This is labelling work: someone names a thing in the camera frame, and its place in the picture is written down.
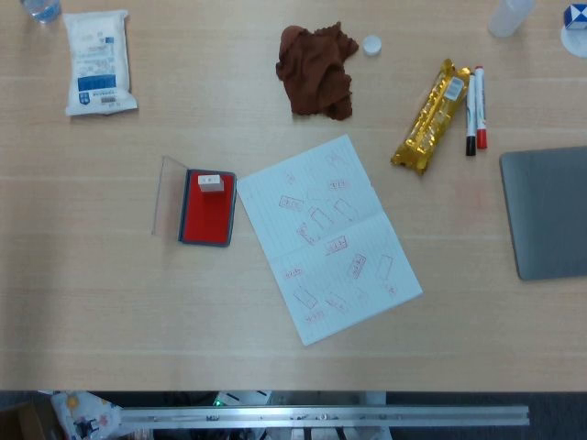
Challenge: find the aluminium profile rail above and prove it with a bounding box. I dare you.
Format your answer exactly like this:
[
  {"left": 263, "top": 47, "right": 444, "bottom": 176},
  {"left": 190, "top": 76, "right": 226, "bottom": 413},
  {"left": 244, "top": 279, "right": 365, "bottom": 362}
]
[{"left": 119, "top": 404, "right": 531, "bottom": 431}]

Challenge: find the blue white snake puzzle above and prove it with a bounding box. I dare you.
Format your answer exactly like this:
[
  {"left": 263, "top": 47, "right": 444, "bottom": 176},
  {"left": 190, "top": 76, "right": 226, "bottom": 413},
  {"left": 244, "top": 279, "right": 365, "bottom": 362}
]
[{"left": 562, "top": 3, "right": 587, "bottom": 31}]

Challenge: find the open lined notebook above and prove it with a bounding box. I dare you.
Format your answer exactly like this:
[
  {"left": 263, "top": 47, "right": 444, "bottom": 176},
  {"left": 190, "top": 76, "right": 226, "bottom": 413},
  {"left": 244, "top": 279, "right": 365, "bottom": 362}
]
[{"left": 236, "top": 133, "right": 425, "bottom": 347}]

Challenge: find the gold foil snack package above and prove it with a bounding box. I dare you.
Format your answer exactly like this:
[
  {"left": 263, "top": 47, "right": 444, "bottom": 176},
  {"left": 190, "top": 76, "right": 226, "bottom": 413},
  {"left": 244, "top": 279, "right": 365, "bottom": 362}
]
[{"left": 390, "top": 58, "right": 472, "bottom": 176}]

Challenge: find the brown crumpled cloth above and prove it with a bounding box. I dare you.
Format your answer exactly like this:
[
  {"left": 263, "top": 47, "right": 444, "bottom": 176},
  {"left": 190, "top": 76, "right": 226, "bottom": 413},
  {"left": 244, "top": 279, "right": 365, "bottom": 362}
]
[{"left": 274, "top": 20, "right": 360, "bottom": 122}]

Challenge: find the white blue wipes packet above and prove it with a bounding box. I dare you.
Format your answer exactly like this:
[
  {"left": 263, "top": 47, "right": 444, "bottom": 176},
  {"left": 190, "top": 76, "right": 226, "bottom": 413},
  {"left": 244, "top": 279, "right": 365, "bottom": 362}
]
[{"left": 62, "top": 9, "right": 139, "bottom": 117}]

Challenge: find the grey closed laptop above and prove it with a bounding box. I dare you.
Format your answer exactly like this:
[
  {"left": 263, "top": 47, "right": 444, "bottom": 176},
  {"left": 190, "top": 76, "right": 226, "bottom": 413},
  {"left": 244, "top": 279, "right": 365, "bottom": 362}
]
[{"left": 498, "top": 146, "right": 587, "bottom": 282}]

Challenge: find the white round disc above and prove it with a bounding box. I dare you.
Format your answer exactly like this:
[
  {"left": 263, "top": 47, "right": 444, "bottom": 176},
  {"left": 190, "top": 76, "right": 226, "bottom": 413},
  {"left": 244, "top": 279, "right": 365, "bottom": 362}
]
[{"left": 559, "top": 22, "right": 587, "bottom": 59}]

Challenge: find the black capped whiteboard marker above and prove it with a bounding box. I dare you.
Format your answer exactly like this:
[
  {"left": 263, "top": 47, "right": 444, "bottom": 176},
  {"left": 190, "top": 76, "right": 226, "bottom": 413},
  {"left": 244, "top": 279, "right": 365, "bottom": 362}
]
[{"left": 464, "top": 72, "right": 479, "bottom": 158}]

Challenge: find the red ink pad case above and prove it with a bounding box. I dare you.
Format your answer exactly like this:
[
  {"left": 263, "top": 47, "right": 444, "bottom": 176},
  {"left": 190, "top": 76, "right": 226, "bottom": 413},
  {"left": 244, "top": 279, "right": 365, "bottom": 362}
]
[{"left": 150, "top": 155, "right": 238, "bottom": 249}]

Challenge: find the translucent squeeze wash bottle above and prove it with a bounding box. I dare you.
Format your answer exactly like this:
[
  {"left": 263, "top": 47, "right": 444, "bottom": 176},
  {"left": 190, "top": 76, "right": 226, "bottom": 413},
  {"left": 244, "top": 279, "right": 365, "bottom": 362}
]
[{"left": 486, "top": 0, "right": 537, "bottom": 39}]

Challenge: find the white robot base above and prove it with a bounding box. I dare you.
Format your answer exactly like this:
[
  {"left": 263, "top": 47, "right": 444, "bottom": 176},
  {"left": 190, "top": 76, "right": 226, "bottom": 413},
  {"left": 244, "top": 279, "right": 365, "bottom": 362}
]
[{"left": 213, "top": 390, "right": 272, "bottom": 408}]

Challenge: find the white bottle cap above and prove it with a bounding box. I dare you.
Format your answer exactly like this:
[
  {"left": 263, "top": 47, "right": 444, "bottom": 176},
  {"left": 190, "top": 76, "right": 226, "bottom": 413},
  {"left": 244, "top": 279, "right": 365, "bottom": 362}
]
[{"left": 361, "top": 34, "right": 383, "bottom": 58}]

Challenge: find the white patterned bag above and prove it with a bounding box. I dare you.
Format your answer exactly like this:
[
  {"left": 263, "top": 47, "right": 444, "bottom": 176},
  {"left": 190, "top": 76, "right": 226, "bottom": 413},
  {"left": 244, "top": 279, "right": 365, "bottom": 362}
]
[{"left": 50, "top": 390, "right": 123, "bottom": 440}]

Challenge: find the small white stamp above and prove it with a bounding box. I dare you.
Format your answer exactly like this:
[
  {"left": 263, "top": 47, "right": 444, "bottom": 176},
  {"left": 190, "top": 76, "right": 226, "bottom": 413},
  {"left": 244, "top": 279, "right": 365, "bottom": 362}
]
[{"left": 197, "top": 173, "right": 225, "bottom": 196}]

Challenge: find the red capped whiteboard marker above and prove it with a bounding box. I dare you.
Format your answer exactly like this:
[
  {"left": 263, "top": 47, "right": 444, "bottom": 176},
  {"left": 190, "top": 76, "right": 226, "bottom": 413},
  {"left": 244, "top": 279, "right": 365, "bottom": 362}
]
[{"left": 473, "top": 65, "right": 489, "bottom": 150}]

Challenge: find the clear plastic water bottle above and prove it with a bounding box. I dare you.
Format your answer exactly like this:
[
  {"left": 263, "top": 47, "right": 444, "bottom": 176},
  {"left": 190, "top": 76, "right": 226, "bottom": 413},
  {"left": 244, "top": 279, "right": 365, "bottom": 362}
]
[{"left": 19, "top": 0, "right": 62, "bottom": 25}]

